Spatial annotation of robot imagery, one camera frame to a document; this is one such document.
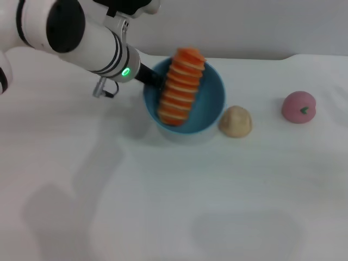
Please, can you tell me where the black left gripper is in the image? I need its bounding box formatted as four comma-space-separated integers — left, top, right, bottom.
134, 63, 165, 90

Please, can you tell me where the tan ridged shrimp toy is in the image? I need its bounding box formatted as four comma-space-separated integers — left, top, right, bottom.
157, 47, 207, 127

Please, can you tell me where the blue bowl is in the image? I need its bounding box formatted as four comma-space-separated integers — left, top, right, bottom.
143, 57, 227, 135

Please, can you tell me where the beige round bun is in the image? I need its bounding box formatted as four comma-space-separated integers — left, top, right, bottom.
219, 105, 253, 139

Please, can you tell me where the pink peach toy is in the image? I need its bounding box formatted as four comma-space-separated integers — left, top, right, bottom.
281, 90, 317, 125

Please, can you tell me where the left arm connector cable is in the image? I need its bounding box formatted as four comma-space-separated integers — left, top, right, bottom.
92, 77, 120, 98

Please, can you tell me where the left wrist camera housing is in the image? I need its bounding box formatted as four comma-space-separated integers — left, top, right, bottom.
92, 0, 161, 20

